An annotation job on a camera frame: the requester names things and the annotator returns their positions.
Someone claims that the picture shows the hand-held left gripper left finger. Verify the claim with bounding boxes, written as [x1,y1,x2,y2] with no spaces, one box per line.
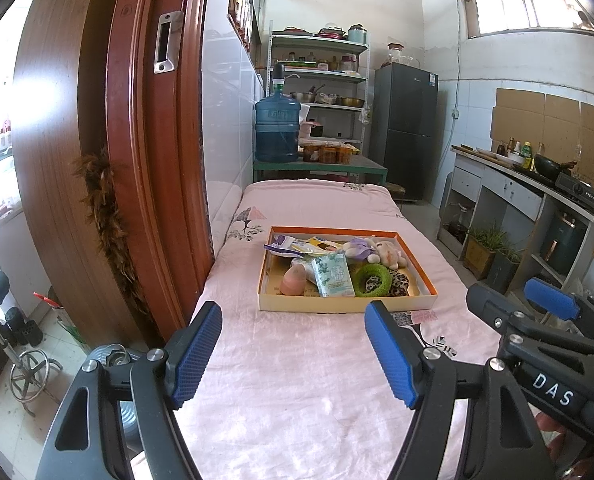
[36,301,224,480]

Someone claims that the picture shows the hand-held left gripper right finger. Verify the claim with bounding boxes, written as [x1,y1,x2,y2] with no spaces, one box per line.
[364,301,568,480]

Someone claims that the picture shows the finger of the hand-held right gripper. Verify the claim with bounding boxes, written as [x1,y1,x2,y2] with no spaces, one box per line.
[524,277,594,341]
[466,283,594,357]

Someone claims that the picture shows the orange rimmed cardboard box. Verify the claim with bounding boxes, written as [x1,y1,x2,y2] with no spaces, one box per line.
[257,226,439,313]

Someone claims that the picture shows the leopard print scrunchie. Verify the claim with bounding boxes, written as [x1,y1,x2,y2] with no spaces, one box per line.
[389,270,412,298]

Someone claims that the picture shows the green knitted ring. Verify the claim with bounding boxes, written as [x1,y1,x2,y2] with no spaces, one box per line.
[352,263,393,299]

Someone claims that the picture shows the white pink plush rabbit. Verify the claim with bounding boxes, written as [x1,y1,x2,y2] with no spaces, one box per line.
[367,240,409,268]

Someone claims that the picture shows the purple white plush toy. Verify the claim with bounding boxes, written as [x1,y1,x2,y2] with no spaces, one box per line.
[341,237,378,261]

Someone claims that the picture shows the pink egg-shaped sponge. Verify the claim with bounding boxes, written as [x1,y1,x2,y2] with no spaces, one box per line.
[279,266,308,297]

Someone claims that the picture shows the yellow white plastic packet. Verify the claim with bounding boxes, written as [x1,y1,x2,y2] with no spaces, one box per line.
[297,237,345,256]

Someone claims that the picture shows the purple white plastic packet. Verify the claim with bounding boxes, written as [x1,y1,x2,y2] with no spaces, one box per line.
[263,235,303,258]

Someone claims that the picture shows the person's right hand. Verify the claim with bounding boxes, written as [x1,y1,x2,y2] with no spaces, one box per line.
[536,411,584,457]

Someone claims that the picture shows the potted plant in dark pot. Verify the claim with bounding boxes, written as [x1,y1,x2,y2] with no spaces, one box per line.
[487,247,523,293]

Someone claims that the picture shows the potted plant in brown pot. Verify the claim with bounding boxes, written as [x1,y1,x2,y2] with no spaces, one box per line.
[463,225,503,281]

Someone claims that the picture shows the dark green kitchen appliance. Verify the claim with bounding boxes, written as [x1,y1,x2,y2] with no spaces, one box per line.
[540,210,590,276]

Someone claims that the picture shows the glass kettle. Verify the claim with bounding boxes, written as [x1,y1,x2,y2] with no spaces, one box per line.
[446,204,470,243]

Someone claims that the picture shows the grey gas cylinder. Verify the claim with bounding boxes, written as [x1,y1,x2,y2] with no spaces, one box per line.
[84,342,150,456]

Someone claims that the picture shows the gas stove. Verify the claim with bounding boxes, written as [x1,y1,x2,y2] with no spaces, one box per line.
[554,172,594,216]

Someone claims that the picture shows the grey kitchen counter cabinet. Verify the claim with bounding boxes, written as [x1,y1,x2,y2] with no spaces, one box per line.
[437,146,594,306]

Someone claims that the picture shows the black wok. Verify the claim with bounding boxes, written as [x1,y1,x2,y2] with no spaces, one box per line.
[533,154,578,181]

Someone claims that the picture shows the chopping board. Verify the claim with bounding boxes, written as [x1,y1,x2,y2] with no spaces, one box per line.
[460,146,525,163]

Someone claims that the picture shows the brown feather duster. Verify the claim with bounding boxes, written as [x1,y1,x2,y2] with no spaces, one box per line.
[72,147,150,311]

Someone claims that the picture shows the black container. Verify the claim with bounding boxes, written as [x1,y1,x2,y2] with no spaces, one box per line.
[4,305,42,346]

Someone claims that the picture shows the dark grey refrigerator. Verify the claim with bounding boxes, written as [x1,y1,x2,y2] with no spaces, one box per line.
[368,62,440,201]

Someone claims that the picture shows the green table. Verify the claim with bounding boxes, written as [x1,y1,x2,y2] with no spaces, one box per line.
[253,152,389,186]

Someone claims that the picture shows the blue water jug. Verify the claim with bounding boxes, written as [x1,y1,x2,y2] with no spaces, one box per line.
[254,91,302,163]

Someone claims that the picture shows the wooden door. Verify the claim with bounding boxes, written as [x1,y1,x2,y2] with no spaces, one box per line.
[12,0,142,333]

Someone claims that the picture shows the glass jar with lid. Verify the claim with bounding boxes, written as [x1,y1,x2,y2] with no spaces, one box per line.
[387,42,420,67]

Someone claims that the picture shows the white metal shelf rack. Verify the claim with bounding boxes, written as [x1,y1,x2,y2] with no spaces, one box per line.
[268,30,370,153]

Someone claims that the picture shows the water jug pump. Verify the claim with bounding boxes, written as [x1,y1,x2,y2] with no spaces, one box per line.
[272,63,298,96]

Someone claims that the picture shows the row of spice jars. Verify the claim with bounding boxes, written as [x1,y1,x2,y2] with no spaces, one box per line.
[283,50,360,73]

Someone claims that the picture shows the metal strike plate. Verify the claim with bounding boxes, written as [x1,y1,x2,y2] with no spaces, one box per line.
[153,10,184,75]

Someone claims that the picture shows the red handled tool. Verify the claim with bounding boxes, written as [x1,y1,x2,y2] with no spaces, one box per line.
[33,290,90,351]

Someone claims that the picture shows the metal stool frame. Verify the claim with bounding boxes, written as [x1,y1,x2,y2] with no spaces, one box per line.
[0,310,62,416]

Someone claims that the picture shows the wooden door frame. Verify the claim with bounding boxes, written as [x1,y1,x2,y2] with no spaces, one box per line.
[106,0,215,328]

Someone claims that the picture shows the wall shelf with jars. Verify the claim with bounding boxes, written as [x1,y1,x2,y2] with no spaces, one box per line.
[227,0,268,51]

